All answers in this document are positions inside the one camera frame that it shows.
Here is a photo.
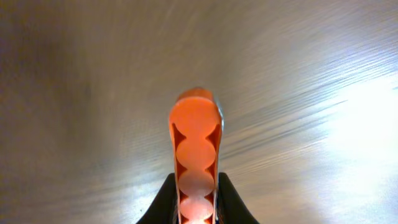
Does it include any orange bit holder strip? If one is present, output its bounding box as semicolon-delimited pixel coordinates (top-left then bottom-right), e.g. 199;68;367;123
169;87;223;224

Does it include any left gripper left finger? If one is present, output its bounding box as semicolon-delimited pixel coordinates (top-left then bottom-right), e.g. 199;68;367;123
137;173;178;224

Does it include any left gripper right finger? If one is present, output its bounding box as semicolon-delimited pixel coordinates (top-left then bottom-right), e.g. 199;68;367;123
216;172;259;224

